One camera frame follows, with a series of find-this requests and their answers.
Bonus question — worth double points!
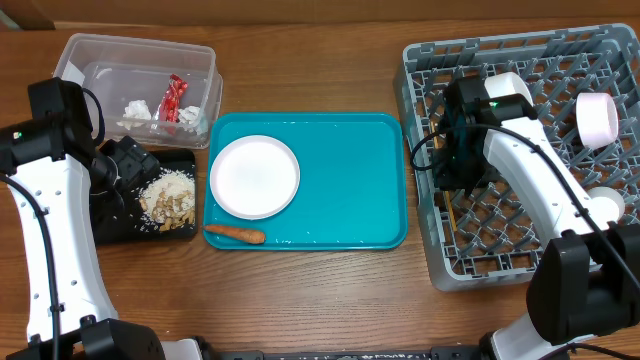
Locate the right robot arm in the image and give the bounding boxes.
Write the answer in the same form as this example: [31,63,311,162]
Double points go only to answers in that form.
[427,73,639,359]

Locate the large white bowl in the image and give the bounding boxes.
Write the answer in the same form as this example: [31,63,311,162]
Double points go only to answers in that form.
[576,92,619,149]

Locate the rice and food scraps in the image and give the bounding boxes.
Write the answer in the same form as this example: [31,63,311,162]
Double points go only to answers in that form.
[136,169,196,233]

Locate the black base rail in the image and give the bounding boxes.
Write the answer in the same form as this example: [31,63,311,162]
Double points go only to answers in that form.
[213,345,485,360]

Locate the clear plastic waste bin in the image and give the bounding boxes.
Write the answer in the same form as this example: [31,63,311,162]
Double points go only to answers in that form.
[53,33,223,149]

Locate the white round plate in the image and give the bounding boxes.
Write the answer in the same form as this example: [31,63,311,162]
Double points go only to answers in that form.
[209,135,301,220]

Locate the grey dishwasher rack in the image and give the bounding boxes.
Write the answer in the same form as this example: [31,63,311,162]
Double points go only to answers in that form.
[394,24,639,291]

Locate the teal serving tray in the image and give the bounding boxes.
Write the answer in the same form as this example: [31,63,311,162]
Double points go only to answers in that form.
[202,112,408,251]

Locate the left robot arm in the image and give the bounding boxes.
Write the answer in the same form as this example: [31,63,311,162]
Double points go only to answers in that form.
[1,77,215,359]

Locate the red snack wrapper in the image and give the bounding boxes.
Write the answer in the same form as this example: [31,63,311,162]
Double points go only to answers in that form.
[157,74,189,123]

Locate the orange carrot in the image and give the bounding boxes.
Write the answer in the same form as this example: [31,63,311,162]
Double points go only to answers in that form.
[203,224,266,245]

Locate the black food waste tray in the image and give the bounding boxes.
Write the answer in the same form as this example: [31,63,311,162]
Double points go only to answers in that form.
[90,149,197,245]

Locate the white tissue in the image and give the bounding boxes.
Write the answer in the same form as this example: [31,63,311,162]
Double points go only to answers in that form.
[117,100,151,130]
[178,106,206,135]

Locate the white bowl with food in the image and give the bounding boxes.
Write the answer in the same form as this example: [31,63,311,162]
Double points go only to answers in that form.
[484,72,534,105]

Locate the small white cup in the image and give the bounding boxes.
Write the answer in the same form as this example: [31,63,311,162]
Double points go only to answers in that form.
[587,187,626,222]

